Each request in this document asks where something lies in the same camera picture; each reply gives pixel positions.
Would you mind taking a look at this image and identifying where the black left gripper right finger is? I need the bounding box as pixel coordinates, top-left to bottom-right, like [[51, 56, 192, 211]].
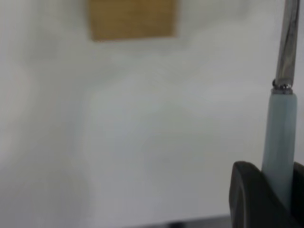
[[291, 161, 304, 228]]

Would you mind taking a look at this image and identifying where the rectangular wooden block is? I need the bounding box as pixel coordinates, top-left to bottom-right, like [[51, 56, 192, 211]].
[[88, 0, 178, 41]]

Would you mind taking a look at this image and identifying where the spoon with pale blue handle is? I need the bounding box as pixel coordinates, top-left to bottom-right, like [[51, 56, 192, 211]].
[[260, 0, 301, 213]]

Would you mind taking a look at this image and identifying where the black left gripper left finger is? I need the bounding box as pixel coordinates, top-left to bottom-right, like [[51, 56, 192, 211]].
[[228, 161, 292, 228]]

